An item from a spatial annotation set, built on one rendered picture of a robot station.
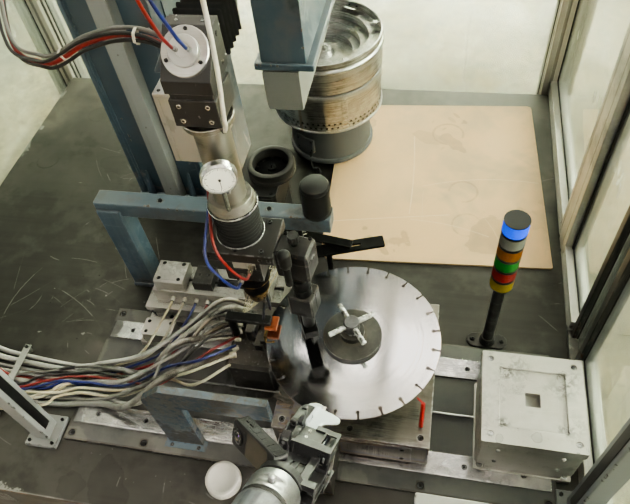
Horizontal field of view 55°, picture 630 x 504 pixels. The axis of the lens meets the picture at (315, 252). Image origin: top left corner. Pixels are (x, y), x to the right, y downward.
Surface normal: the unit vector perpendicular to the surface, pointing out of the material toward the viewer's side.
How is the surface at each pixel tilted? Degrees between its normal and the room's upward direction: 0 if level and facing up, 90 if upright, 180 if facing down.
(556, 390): 0
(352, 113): 90
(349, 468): 0
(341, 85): 90
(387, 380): 0
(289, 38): 90
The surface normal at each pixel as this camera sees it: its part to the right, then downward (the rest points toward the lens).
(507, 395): -0.09, -0.62
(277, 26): -0.18, 0.78
